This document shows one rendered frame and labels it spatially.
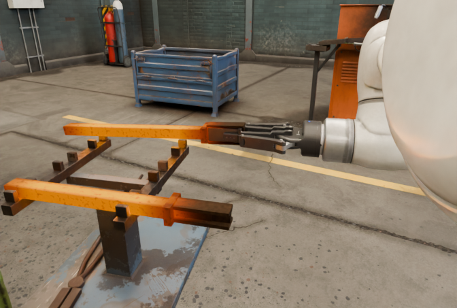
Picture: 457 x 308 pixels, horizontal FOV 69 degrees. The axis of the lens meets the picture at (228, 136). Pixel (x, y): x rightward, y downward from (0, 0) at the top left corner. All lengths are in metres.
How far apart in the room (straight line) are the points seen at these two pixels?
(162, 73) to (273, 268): 3.00
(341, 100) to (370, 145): 2.86
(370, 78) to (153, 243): 0.64
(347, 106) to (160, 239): 2.85
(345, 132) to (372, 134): 0.05
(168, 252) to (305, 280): 1.03
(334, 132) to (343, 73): 2.80
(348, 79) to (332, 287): 2.18
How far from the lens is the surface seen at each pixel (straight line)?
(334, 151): 0.67
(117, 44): 7.78
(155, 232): 0.95
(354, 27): 3.43
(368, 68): 0.69
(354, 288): 1.82
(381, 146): 0.67
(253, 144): 0.67
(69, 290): 0.84
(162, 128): 0.76
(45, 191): 0.65
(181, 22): 9.10
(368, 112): 0.69
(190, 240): 0.91
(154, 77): 4.31
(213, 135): 0.72
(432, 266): 2.09
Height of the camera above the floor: 1.23
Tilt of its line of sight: 21 degrees down
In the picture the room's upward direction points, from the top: straight up
